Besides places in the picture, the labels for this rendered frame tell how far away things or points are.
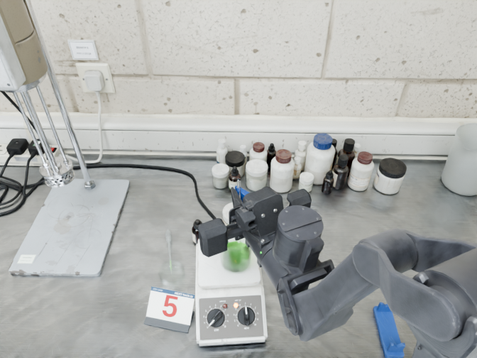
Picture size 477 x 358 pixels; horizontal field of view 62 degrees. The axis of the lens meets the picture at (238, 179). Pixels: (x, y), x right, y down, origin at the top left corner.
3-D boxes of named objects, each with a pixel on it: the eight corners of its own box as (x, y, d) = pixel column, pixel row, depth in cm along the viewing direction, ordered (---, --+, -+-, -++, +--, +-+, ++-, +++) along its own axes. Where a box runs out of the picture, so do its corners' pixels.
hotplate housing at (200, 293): (267, 344, 75) (269, 324, 69) (196, 349, 74) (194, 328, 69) (255, 249, 91) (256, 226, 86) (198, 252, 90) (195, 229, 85)
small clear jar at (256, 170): (266, 177, 109) (267, 159, 105) (267, 192, 105) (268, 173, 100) (245, 177, 109) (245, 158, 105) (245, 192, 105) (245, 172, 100)
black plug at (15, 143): (19, 159, 108) (16, 153, 107) (3, 159, 108) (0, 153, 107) (30, 143, 114) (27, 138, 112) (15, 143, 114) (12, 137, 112)
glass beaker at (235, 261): (217, 275, 76) (216, 248, 70) (221, 248, 81) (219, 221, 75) (254, 278, 76) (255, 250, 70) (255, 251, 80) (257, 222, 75)
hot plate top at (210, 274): (261, 285, 75) (261, 283, 74) (197, 289, 74) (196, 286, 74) (255, 236, 84) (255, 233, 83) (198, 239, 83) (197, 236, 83)
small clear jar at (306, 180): (295, 185, 107) (297, 172, 104) (309, 182, 107) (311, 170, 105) (301, 194, 104) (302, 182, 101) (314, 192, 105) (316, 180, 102)
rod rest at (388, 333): (403, 359, 73) (409, 349, 70) (385, 358, 73) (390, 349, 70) (389, 308, 80) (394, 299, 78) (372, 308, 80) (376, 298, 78)
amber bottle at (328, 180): (329, 195, 104) (333, 175, 99) (319, 192, 105) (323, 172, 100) (333, 190, 105) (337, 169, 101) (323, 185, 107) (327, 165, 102)
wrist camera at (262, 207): (294, 235, 58) (299, 204, 54) (249, 255, 56) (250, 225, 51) (272, 207, 62) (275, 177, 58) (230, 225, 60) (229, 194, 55)
